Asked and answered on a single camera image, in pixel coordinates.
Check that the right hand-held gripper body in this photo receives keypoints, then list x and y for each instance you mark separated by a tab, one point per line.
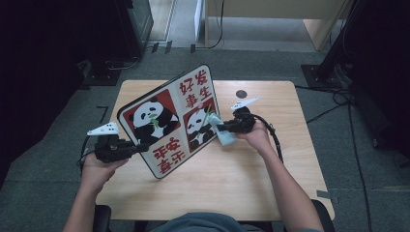
244	122

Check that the black stand base plate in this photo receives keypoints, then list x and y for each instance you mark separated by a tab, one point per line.
103	77

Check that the light blue cloth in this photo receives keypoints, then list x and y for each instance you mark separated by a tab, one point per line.
225	138

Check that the black metal stand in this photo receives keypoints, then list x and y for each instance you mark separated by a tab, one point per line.
335	48

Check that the black chair armrest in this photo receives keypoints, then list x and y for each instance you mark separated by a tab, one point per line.
324	216
102	219

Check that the round black table grommet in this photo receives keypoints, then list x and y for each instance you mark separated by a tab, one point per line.
241	94

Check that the grey tape strip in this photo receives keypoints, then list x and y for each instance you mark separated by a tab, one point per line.
324	194

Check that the person's right hand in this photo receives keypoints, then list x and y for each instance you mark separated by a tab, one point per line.
259	137

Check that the light wooden desk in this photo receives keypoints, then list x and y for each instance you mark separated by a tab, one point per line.
274	9

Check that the panda print sign board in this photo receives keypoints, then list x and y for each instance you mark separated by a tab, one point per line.
167	151

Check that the person's left hand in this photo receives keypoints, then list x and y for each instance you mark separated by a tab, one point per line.
96	175

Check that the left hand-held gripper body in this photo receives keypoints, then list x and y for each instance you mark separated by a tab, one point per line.
111	150

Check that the black computer case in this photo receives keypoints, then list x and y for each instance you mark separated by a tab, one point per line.
140	25

